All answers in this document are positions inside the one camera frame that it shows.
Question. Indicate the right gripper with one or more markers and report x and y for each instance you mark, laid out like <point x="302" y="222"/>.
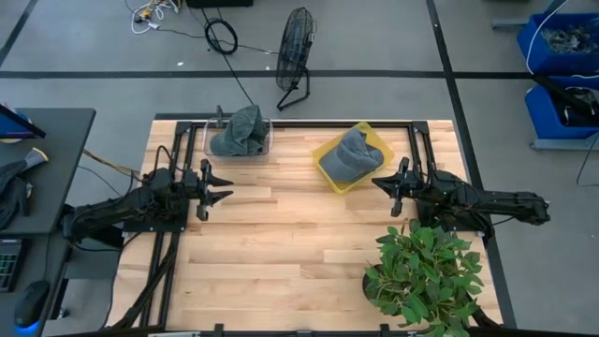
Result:
<point x="412" y="185"/>

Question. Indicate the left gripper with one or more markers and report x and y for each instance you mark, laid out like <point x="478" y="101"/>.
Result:
<point x="193" y="183"/>

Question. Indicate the grey baseball cap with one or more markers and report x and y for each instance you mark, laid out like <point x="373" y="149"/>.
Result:
<point x="351" y="159"/>
<point x="238" y="136"/>

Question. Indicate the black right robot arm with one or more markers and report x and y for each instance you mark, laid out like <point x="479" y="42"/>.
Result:
<point x="505" y="203"/>

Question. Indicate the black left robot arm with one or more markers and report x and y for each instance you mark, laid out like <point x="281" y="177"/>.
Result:
<point x="117" y="206"/>

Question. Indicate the clear plastic bin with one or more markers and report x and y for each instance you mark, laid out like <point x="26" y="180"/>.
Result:
<point x="208" y="150"/>

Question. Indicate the yellow plastic tray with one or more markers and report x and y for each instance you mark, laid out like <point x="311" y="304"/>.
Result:
<point x="340" y="187"/>

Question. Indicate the green leafy plant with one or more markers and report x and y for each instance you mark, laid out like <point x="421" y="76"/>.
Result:
<point x="421" y="276"/>

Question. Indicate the black plant pot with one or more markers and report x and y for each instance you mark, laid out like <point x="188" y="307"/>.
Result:
<point x="366" y="285"/>

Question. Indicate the black desk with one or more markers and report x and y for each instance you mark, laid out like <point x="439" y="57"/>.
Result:
<point x="65" y="164"/>

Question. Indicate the black floor fan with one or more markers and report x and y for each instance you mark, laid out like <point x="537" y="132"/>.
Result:
<point x="294" y="47"/>

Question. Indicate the blue storage tub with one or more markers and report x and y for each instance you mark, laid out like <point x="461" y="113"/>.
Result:
<point x="533" y="51"/>
<point x="538" y="117"/>

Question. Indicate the grey cart base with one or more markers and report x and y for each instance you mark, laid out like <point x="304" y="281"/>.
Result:
<point x="561" y="144"/>

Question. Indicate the dark low desk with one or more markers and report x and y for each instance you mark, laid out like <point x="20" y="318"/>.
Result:
<point x="47" y="262"/>

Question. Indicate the black floor box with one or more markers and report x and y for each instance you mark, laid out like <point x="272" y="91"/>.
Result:
<point x="220" y="3"/>

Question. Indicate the grey cloth bundle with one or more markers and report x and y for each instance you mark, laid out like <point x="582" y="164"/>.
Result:
<point x="11" y="187"/>

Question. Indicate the blue-screened monitor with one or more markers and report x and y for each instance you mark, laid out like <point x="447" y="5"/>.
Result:
<point x="14" y="124"/>

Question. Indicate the black computer mouse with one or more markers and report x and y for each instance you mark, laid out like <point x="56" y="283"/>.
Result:
<point x="30" y="302"/>

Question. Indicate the black keyboard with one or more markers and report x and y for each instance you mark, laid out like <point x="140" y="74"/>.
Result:
<point x="9" y="267"/>

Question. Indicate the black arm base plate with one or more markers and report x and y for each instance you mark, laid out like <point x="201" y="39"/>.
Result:
<point x="154" y="227"/>

